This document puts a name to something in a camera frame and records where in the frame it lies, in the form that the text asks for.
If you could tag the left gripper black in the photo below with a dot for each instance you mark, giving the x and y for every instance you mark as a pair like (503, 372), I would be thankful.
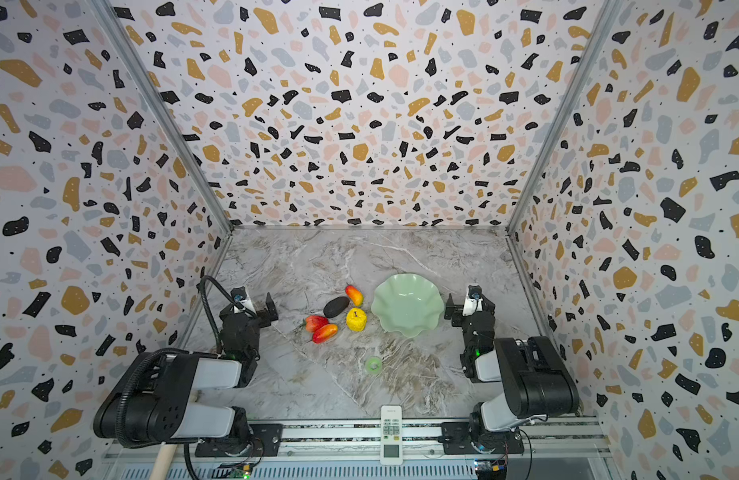
(262, 321)

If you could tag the green scalloped fruit bowl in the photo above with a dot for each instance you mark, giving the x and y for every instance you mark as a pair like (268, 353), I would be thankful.
(408, 304)

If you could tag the red orange fake mango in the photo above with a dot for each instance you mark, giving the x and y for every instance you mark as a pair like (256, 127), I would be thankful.
(325, 333)

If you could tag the dark fake avocado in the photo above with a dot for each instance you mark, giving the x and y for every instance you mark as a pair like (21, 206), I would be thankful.
(336, 306)

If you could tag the yellow fake apple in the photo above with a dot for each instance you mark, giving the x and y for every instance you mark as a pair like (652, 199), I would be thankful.
(357, 320)

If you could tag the red yellow fake mango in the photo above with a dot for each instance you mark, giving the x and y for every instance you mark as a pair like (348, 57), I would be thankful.
(355, 295)

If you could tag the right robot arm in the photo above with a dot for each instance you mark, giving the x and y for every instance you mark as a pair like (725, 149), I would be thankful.
(536, 384)

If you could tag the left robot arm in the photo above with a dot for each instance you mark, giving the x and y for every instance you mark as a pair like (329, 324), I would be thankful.
(153, 404)

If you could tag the red fake peach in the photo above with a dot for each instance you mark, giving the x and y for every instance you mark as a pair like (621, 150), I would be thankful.
(315, 322)

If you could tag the white remote control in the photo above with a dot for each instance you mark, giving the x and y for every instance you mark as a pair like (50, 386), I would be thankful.
(391, 438)

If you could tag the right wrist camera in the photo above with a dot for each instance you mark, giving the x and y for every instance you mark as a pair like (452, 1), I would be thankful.
(473, 300)

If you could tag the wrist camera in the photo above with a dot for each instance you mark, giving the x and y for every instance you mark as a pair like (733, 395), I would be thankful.
(241, 298)
(473, 300)

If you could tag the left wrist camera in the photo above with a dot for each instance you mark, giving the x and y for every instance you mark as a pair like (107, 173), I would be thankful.
(241, 298)

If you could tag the wooden stick handle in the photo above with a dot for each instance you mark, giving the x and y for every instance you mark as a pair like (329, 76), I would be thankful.
(163, 462)

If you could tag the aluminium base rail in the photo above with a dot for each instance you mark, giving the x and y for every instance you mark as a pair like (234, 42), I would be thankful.
(562, 448)

